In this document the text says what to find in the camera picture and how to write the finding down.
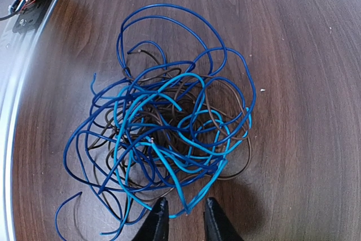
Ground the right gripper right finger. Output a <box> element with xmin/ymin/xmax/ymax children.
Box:
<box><xmin>204</xmin><ymin>197</ymin><xmax>244</xmax><ymax>241</ymax></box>

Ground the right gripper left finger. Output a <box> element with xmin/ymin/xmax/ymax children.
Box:
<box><xmin>132</xmin><ymin>197</ymin><xmax>169</xmax><ymax>241</ymax></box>

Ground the dark blue cable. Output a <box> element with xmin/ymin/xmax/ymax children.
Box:
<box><xmin>55</xmin><ymin>3</ymin><xmax>257</xmax><ymax>241</ymax></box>

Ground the aluminium front rail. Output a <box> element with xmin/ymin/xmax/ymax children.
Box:
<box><xmin>1</xmin><ymin>0</ymin><xmax>58</xmax><ymax>240</ymax></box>

